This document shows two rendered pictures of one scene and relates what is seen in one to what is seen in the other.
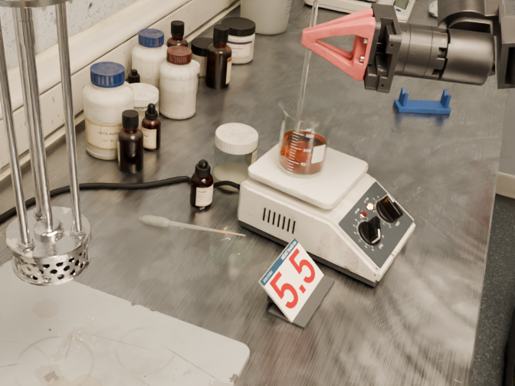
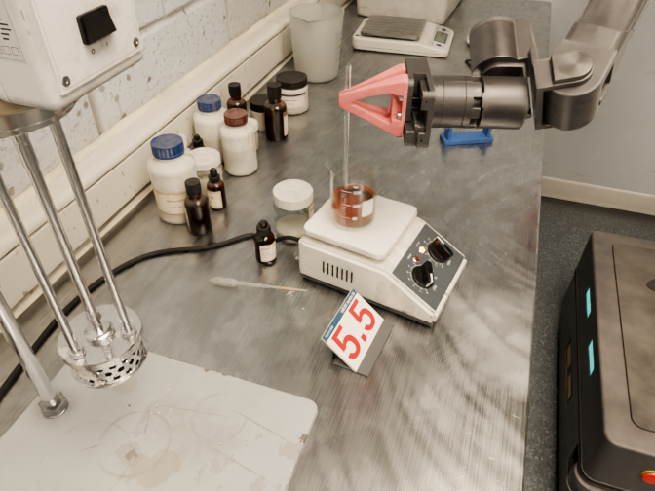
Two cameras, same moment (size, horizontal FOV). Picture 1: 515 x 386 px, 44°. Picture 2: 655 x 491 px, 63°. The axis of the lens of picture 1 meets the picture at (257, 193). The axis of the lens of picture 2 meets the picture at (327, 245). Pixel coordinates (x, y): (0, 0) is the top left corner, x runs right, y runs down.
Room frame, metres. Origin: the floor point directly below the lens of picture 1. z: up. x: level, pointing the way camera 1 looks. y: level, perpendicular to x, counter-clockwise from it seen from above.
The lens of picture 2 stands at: (0.11, -0.03, 1.27)
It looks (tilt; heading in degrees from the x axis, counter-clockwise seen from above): 40 degrees down; 2
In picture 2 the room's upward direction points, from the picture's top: straight up
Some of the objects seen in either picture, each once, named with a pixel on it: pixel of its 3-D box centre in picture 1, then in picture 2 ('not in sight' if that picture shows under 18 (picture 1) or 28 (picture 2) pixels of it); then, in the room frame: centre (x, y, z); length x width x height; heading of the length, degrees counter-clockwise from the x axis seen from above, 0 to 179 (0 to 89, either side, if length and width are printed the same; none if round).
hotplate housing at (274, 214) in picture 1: (321, 204); (376, 250); (0.67, -0.08, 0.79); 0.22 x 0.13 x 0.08; 63
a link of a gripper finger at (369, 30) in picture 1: (343, 38); (379, 96); (0.69, -0.07, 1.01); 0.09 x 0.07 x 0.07; 89
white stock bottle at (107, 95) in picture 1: (109, 109); (173, 177); (0.81, 0.23, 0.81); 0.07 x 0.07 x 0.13
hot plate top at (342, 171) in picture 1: (309, 168); (361, 219); (0.69, -0.06, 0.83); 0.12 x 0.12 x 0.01; 63
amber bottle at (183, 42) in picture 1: (177, 48); (236, 107); (1.09, 0.18, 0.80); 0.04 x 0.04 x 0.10
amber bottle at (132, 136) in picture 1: (130, 141); (196, 206); (0.76, 0.19, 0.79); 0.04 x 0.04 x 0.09
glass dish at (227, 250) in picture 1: (231, 246); (295, 300); (0.60, 0.02, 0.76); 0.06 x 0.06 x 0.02
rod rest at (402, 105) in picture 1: (424, 100); (467, 132); (1.07, -0.28, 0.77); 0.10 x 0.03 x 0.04; 100
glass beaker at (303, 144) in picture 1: (302, 139); (351, 194); (0.68, -0.05, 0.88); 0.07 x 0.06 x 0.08; 79
